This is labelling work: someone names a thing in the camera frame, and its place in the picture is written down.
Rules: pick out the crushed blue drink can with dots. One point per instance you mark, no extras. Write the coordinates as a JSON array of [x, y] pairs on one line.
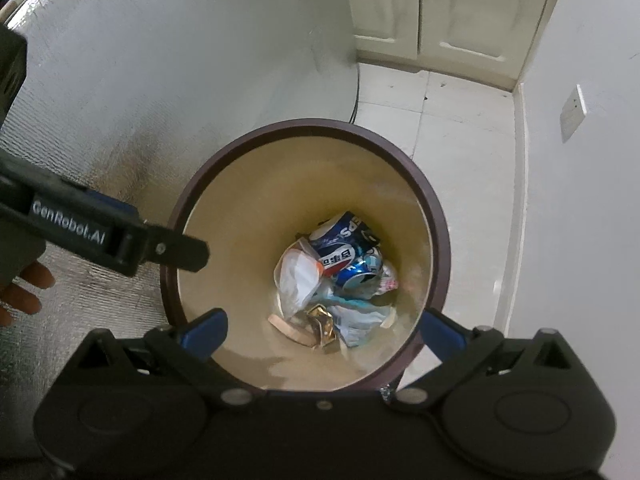
[[357, 267], [342, 227]]

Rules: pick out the gold foil wrapper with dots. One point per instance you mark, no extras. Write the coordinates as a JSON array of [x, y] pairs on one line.
[[322, 322]]

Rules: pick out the blue clear plastic wrapper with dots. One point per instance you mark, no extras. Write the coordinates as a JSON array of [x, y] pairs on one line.
[[362, 320]]

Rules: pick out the cream cabinet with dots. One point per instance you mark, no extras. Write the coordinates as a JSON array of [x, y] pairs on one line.
[[450, 10]]

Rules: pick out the wooden block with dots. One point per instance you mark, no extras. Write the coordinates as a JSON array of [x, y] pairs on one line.
[[290, 331]]

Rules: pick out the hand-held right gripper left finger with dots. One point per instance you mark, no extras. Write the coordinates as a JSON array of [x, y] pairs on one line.
[[205, 332]]

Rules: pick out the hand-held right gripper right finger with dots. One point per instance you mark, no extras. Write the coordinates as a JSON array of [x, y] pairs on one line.
[[445, 332]]

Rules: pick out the white plastic bag with orange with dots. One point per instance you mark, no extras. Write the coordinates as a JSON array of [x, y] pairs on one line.
[[297, 280]]

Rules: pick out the person's left hand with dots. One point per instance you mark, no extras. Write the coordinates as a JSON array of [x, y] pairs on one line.
[[25, 302]]

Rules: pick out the silver foil sheet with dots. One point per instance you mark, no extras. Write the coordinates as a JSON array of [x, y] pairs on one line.
[[175, 60]]

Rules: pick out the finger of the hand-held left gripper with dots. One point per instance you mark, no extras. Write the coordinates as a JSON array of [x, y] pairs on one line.
[[170, 252]]

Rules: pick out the yellow trash can dark rim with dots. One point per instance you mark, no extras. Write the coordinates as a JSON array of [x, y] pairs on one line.
[[240, 200]]

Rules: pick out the white low wall socket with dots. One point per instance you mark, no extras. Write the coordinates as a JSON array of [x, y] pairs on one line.
[[572, 112]]

